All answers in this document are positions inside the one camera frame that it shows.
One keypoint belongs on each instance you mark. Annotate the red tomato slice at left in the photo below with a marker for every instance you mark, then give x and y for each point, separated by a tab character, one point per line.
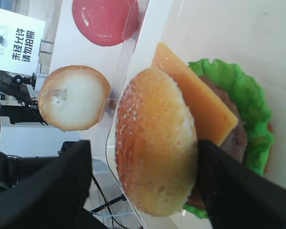
106	22

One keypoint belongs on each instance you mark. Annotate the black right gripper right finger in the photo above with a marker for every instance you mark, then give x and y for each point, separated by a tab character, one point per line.
234	196

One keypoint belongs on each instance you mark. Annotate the brown meat patty on burger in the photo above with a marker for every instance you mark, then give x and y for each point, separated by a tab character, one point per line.
236	142

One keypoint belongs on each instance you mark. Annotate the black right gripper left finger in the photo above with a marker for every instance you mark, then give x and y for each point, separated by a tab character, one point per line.
54	197

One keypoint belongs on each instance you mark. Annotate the bun top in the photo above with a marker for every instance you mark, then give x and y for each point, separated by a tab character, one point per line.
156	144

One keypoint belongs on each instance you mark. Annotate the black monitor on stand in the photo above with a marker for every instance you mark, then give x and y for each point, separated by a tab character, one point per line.
16	86

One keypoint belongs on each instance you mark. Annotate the white sign chinese text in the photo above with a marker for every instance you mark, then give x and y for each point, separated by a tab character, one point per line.
20	39

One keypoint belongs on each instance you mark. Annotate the far standing bun half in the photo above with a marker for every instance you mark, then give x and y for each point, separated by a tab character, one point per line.
72	97

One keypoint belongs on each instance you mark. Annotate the cream plastic tray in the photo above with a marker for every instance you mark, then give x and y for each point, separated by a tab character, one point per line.
250	33

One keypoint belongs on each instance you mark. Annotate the orange cheese slice on burger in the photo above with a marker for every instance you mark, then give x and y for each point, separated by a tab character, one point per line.
213	120

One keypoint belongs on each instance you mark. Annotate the clear right ingredient rack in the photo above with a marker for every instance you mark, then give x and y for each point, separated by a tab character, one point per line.
121	71

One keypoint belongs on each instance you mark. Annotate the green lettuce leaf on burger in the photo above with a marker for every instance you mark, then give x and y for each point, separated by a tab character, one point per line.
250	101

